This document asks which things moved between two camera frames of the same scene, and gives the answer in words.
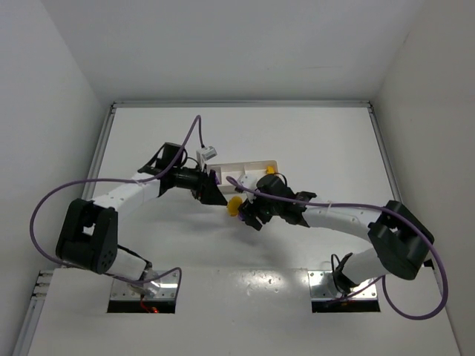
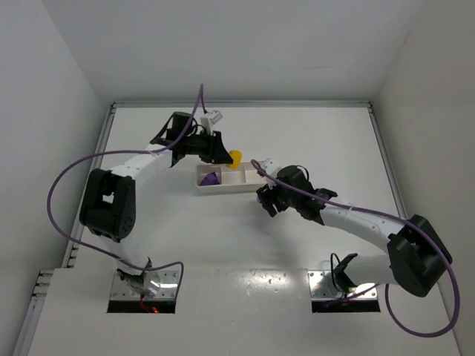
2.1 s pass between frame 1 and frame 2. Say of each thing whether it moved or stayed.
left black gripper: moved
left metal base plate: stayed
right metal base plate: stayed
